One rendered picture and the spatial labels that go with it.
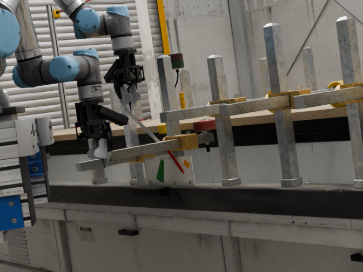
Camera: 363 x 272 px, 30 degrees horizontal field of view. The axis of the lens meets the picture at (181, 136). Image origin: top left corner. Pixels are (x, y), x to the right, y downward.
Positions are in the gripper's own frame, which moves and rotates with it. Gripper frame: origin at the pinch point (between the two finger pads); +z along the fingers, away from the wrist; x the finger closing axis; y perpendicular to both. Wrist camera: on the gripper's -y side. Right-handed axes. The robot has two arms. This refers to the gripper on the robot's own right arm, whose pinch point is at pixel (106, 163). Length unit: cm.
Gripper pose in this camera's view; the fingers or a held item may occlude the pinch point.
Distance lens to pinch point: 210.4
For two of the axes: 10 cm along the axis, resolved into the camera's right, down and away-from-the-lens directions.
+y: -7.6, 1.4, -6.4
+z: 1.4, 9.9, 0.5
